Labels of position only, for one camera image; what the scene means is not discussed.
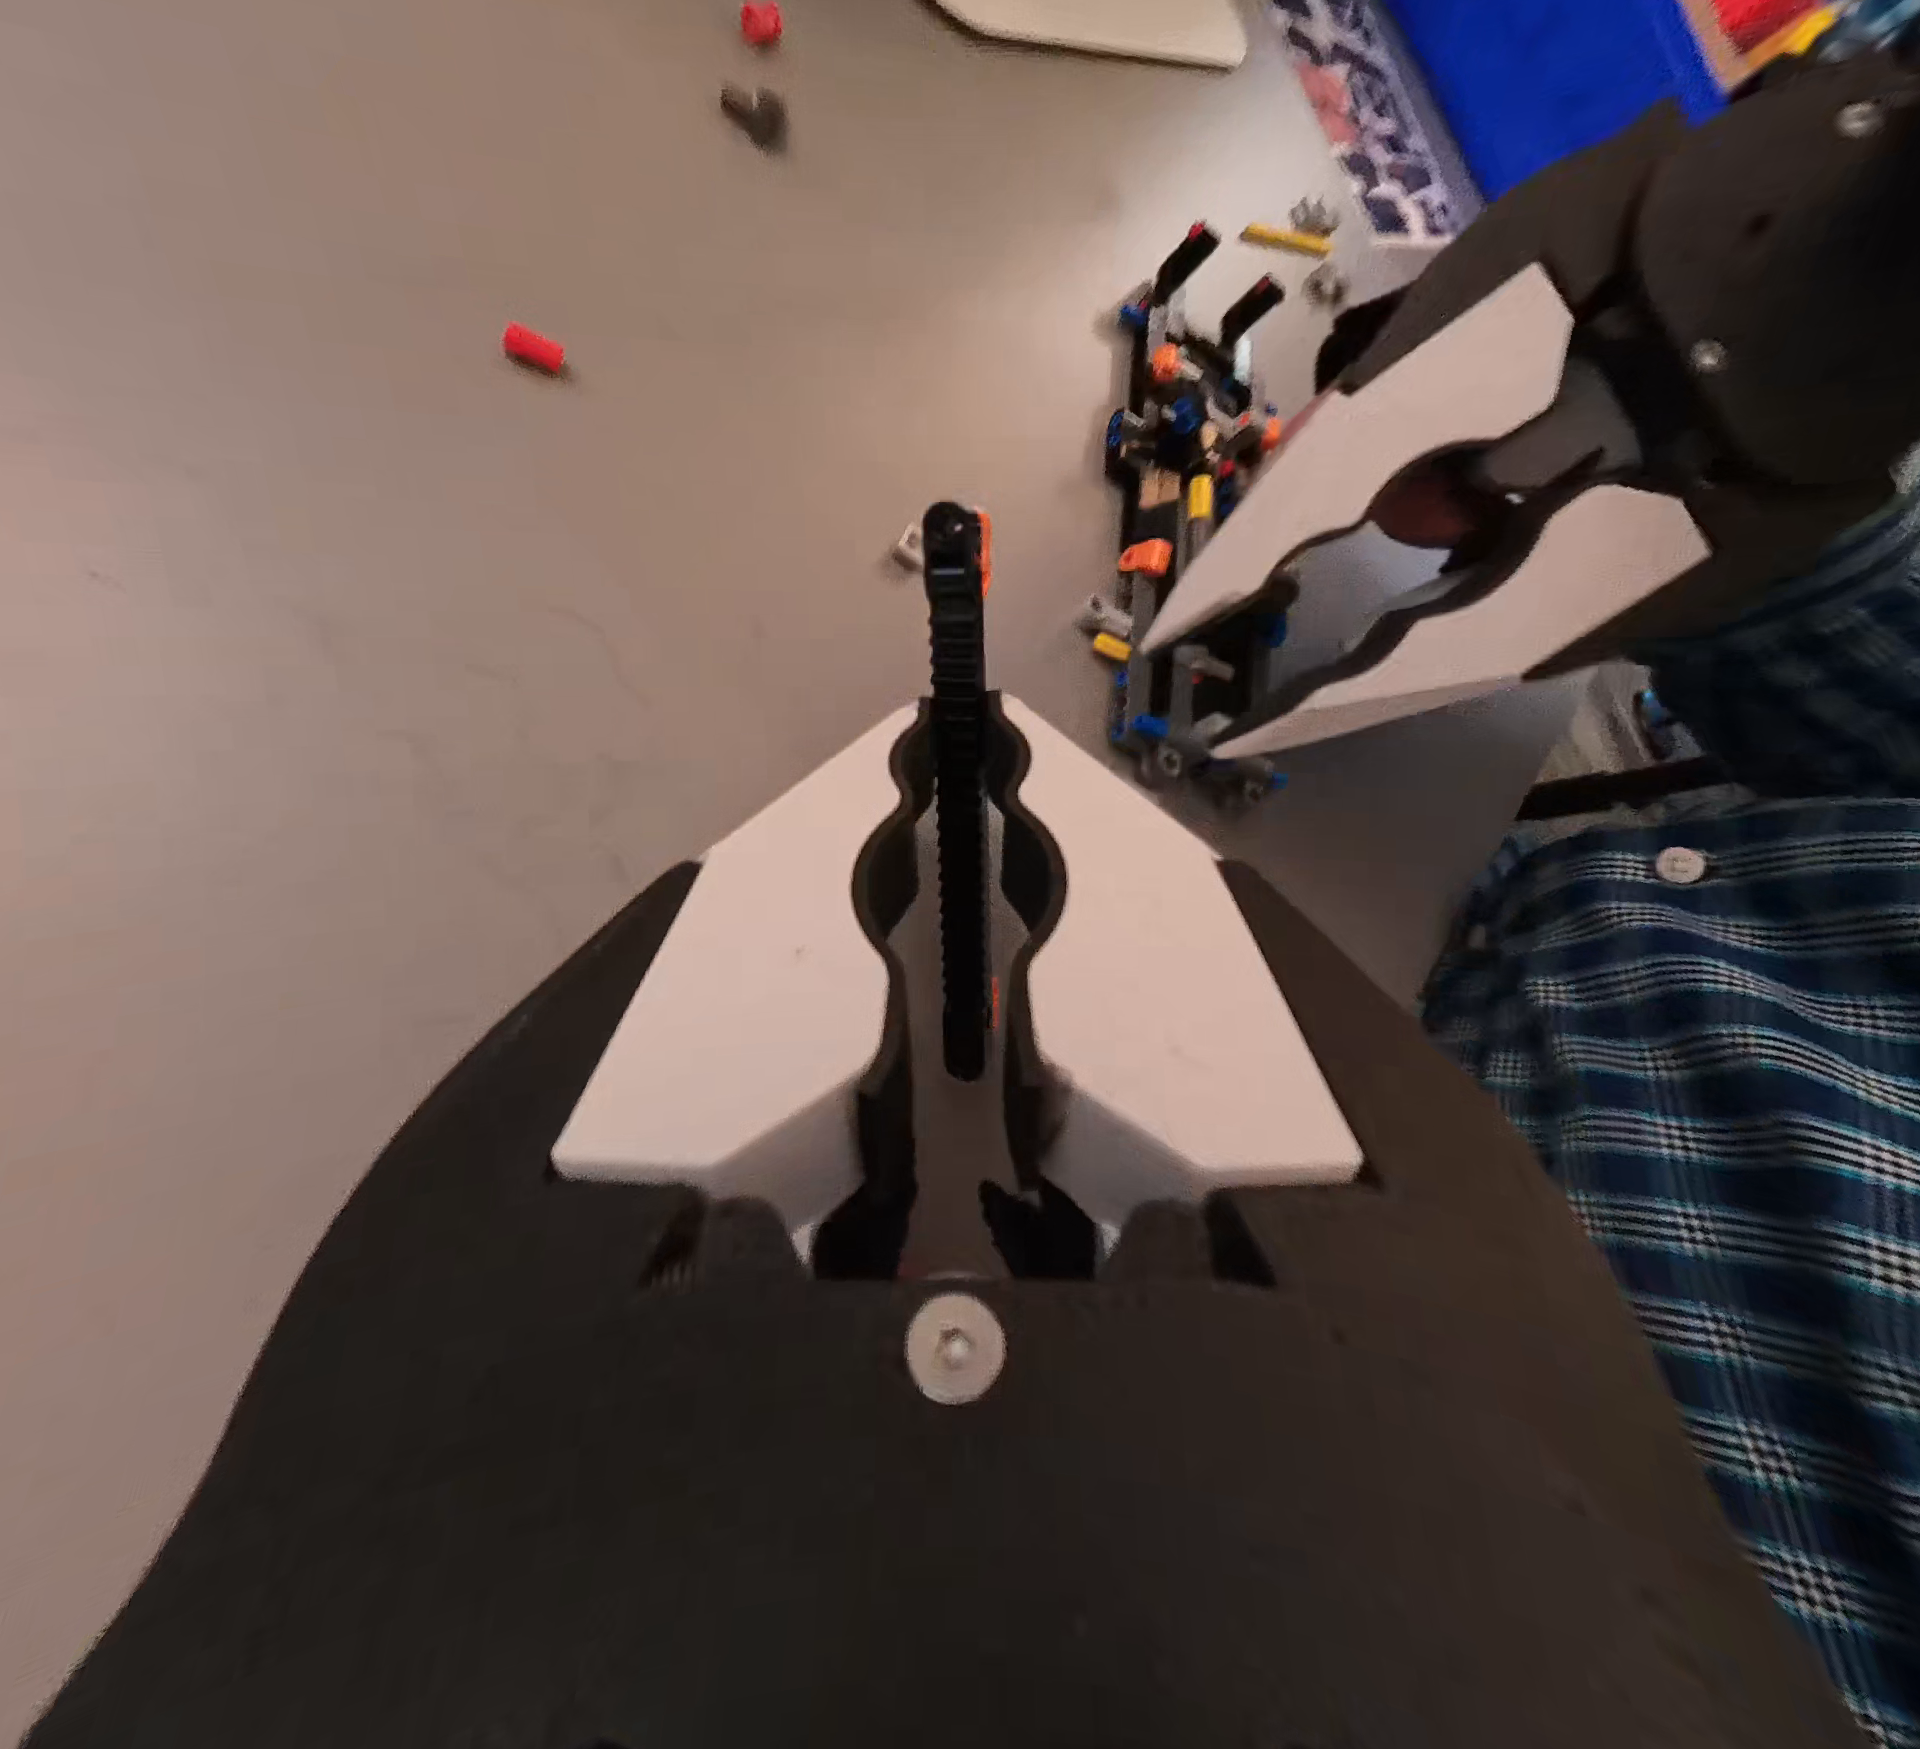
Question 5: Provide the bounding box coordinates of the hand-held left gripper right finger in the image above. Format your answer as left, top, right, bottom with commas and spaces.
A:
981, 693, 1369, 1277

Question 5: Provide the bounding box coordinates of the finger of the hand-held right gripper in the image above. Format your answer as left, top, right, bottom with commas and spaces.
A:
1132, 261, 1646, 658
1204, 482, 1715, 761

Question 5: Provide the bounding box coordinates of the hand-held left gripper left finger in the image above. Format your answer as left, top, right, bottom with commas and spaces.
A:
549, 695, 945, 1277

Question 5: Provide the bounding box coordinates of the lego chassis assembly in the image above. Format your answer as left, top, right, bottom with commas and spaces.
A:
1084, 219, 1296, 811

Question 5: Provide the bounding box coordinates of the black lego rack orange connector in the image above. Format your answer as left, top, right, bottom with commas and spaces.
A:
919, 499, 1001, 1086

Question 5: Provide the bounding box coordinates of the person's right forearm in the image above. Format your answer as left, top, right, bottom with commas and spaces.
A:
1636, 459, 1920, 794

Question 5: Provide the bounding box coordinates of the printed instruction sheet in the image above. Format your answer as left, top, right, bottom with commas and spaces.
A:
1258, 0, 1468, 246

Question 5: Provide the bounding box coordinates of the person's blue plaid shirt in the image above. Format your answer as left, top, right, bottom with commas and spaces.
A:
1423, 790, 1920, 1749

